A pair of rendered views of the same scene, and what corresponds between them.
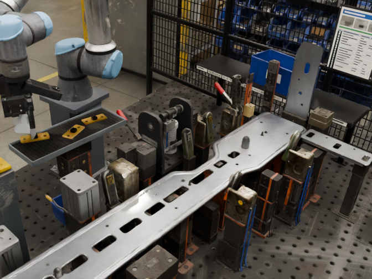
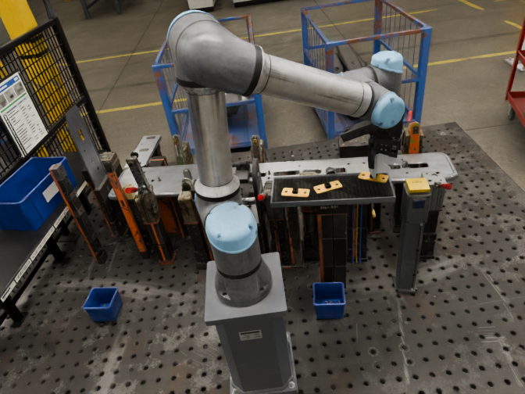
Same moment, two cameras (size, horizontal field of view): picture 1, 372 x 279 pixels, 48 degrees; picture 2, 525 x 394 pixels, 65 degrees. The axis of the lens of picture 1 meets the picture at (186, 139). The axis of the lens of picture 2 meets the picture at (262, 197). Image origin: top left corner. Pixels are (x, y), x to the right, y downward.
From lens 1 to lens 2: 2.18 m
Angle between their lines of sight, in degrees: 91
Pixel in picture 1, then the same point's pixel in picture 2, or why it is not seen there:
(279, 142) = (164, 169)
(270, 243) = not seen: hidden behind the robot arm
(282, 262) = (243, 189)
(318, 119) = (115, 159)
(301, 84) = (87, 152)
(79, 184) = (359, 166)
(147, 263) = (355, 141)
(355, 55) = (28, 124)
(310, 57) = (76, 123)
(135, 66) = not seen: outside the picture
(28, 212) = (363, 343)
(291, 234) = not seen: hidden behind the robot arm
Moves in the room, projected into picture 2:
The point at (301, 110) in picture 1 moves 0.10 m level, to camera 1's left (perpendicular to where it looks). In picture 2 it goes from (101, 173) to (108, 182)
